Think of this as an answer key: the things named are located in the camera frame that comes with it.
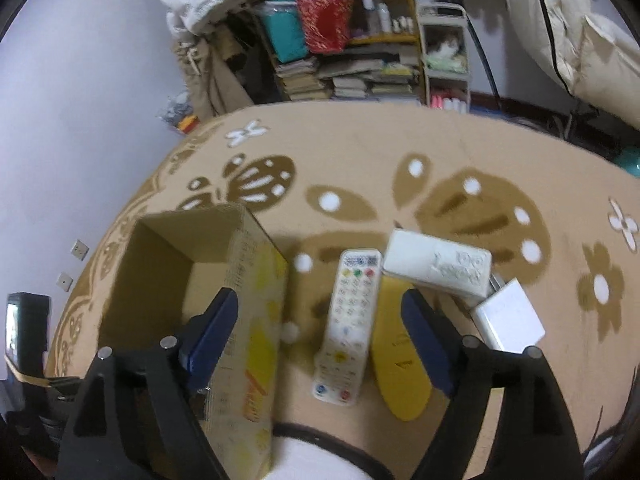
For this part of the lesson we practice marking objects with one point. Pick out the grey white plush toy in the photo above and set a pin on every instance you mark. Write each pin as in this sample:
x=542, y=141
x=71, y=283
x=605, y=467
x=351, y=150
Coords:
x=176, y=107

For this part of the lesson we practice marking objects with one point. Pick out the row of cosmetic bottles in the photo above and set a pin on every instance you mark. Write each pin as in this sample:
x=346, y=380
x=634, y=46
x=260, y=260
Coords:
x=382, y=15

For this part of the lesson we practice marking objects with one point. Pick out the cream quilted garment bag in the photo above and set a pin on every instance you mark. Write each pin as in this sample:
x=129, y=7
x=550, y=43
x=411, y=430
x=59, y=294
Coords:
x=575, y=20

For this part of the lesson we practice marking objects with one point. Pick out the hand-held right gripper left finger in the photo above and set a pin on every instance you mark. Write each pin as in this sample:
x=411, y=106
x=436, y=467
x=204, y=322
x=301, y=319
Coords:
x=210, y=332

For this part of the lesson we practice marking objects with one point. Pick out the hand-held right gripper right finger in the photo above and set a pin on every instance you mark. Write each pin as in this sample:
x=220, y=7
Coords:
x=427, y=345

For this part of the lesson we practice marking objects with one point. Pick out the white remote control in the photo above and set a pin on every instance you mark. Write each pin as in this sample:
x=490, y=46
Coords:
x=345, y=310

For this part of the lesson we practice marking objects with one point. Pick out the white rectangular case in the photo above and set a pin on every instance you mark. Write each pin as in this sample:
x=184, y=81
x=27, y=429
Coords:
x=430, y=260

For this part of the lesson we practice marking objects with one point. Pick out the dark hanging clothes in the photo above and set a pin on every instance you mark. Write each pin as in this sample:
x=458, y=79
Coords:
x=255, y=75

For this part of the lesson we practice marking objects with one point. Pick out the beige patterned blanket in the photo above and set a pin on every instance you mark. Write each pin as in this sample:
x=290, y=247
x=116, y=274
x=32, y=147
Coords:
x=350, y=160

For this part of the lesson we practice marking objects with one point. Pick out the teal ball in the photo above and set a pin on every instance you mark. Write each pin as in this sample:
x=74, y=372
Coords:
x=629, y=162

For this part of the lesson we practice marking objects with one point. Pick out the white charger cube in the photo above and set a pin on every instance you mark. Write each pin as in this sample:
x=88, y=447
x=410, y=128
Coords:
x=505, y=317

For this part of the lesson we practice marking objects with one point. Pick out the cardboard box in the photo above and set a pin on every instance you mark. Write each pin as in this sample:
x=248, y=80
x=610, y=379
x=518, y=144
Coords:
x=165, y=240

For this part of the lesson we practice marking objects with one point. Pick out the teal storage box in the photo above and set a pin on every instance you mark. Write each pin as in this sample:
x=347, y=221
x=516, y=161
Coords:
x=285, y=30

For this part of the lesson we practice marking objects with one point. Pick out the wooden shelf unit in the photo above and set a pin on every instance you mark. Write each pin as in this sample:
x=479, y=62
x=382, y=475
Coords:
x=385, y=38

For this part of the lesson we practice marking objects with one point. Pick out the beige coat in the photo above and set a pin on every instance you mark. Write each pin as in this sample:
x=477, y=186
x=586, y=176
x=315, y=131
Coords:
x=220, y=85

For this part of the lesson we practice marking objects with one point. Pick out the wall socket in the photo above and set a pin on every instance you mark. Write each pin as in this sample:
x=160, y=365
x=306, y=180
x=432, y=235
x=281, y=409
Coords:
x=65, y=281
x=78, y=249

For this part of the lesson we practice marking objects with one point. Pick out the row of small pink bottles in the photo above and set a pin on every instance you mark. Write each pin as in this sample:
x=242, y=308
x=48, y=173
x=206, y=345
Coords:
x=450, y=104

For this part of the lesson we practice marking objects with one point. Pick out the yellow oval plastic device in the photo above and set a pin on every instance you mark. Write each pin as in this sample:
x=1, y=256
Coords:
x=395, y=350

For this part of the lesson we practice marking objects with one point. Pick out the white fluffy toy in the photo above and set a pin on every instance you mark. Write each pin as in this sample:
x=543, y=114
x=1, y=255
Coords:
x=445, y=45

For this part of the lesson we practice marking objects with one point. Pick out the stack of books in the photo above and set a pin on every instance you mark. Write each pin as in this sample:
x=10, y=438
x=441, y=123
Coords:
x=305, y=80

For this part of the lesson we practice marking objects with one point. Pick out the red patterned bag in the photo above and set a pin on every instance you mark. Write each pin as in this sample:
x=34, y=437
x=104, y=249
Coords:
x=325, y=22

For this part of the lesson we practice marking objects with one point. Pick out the white trolley cart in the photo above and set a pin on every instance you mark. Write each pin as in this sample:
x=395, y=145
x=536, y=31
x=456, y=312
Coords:
x=445, y=12

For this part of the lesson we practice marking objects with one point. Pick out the pale green packets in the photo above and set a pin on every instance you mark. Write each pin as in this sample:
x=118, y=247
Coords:
x=445, y=64

